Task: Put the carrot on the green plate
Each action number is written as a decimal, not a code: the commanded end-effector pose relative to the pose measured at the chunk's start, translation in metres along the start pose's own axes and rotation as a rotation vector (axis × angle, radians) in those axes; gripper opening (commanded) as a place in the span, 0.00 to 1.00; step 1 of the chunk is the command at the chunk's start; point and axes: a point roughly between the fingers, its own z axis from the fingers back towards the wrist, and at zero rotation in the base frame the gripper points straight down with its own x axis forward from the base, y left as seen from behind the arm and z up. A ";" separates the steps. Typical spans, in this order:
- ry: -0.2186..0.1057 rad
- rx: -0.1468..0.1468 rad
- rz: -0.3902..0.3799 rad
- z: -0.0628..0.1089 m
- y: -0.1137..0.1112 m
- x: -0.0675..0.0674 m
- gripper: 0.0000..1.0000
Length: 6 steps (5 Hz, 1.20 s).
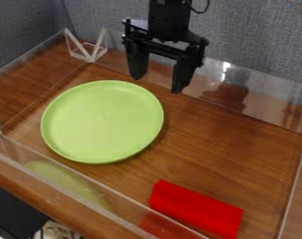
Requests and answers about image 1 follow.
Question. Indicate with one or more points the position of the green plate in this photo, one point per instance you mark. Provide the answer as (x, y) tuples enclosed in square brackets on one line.
[(102, 122)]

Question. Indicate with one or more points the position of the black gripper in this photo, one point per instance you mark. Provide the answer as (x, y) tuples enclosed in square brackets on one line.
[(172, 41)]

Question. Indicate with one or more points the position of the clear acrylic enclosure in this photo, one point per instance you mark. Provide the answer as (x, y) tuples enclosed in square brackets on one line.
[(230, 144)]

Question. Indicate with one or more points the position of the red cloth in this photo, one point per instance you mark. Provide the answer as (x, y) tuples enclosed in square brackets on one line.
[(197, 209)]

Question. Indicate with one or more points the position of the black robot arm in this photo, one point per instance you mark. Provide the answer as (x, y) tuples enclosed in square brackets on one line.
[(172, 10)]

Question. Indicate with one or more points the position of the clear acrylic corner bracket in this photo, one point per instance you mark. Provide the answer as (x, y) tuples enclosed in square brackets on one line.
[(86, 51)]

